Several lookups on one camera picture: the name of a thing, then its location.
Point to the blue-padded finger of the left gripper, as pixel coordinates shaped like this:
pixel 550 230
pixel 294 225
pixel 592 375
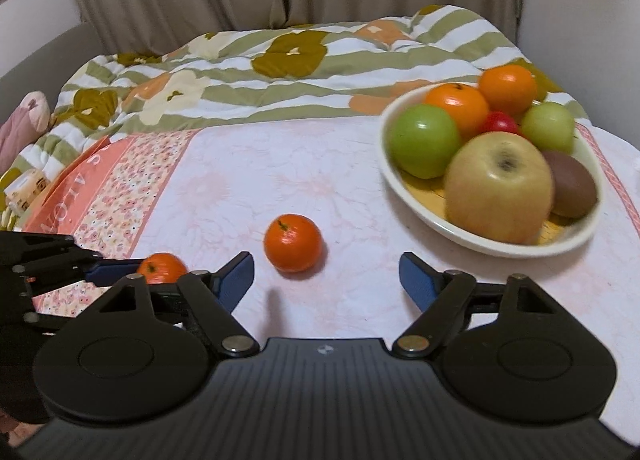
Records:
pixel 108 271

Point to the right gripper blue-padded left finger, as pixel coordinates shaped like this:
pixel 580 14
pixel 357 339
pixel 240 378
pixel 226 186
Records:
pixel 212 297

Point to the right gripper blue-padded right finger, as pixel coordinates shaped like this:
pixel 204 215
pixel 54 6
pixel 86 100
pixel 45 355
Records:
pixel 441 297

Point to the small orange tangerine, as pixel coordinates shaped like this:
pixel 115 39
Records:
pixel 162 268

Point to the dark orange tangerine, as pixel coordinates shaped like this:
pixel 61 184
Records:
pixel 293 243

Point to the large green apple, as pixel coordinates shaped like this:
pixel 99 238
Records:
pixel 422 141

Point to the orange mandarin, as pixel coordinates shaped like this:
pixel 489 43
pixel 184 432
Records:
pixel 510 89
pixel 463 103

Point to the yellow apple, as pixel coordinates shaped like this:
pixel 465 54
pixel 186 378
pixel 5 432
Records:
pixel 500 187

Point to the pink floral towel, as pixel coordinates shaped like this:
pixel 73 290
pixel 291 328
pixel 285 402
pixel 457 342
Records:
pixel 205 196

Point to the pink plush toy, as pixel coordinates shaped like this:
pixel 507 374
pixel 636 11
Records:
pixel 30 120

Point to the brown kiwi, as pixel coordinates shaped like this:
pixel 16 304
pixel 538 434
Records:
pixel 575 192

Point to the small red fruit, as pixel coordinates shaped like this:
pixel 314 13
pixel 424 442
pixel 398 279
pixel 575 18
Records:
pixel 499 122

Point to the grey bed headboard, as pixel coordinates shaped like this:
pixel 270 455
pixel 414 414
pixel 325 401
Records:
pixel 49 68

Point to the small green apple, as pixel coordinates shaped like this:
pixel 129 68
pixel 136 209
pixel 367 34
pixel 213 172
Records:
pixel 549 126

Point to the floral striped comforter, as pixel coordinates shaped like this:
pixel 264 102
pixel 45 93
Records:
pixel 345 69

